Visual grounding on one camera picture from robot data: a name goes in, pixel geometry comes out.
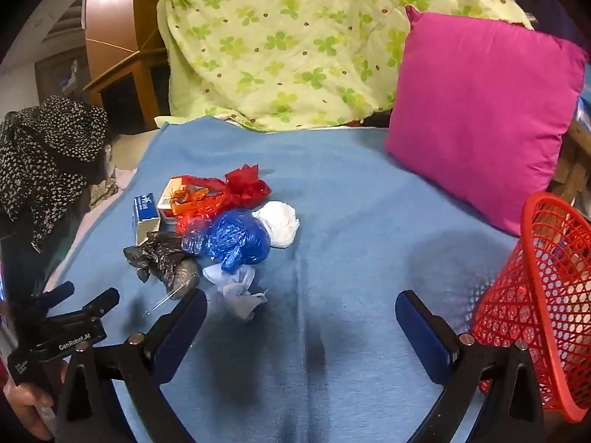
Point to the clear thin plastic straw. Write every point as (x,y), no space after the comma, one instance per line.
(166,300)

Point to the brown wooden cabinet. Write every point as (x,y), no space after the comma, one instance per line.
(115,23)

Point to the wooden frame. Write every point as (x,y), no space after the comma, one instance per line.
(572,166)

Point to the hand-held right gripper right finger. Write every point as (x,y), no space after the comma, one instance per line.
(422,337)

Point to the pale pink bedsheet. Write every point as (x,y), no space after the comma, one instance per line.
(92,230)

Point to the white plastic bag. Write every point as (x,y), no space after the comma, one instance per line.
(279,224)

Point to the person's left hand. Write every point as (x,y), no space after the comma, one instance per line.
(25,401)

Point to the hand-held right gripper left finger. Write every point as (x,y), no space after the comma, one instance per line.
(178,337)

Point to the crumpled beige patterned cloth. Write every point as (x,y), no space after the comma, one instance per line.
(104,192)

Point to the dark wicker crate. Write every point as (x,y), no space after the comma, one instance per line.
(55,74)

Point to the red mesh plastic basket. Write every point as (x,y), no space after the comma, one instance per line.
(545,295)

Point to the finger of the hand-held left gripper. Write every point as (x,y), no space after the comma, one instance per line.
(57,293)
(101,302)

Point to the magenta pillow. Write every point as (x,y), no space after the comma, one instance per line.
(480,115)

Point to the black plastic bag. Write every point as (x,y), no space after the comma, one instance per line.
(164,256)

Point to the teal cloth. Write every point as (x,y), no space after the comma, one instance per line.
(62,244)

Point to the red mesh netting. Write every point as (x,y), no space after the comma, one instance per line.
(247,187)

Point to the black white dotted cloth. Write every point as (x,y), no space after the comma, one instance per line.
(41,157)

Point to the blue plastic bag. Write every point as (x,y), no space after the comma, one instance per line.
(235,240)

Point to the red white carton box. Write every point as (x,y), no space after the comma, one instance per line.
(165,207)

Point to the blue white carton box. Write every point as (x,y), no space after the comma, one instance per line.
(145,214)

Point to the blue blanket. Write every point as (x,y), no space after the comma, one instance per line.
(351,258)

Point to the pale translucent plastic bag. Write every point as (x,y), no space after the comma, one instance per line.
(228,276)

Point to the red plastic bag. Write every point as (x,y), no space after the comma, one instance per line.
(201,219)

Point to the orange snack wrapper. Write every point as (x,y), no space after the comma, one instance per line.
(187,198)

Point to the green floral quilt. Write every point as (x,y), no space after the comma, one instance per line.
(295,46)

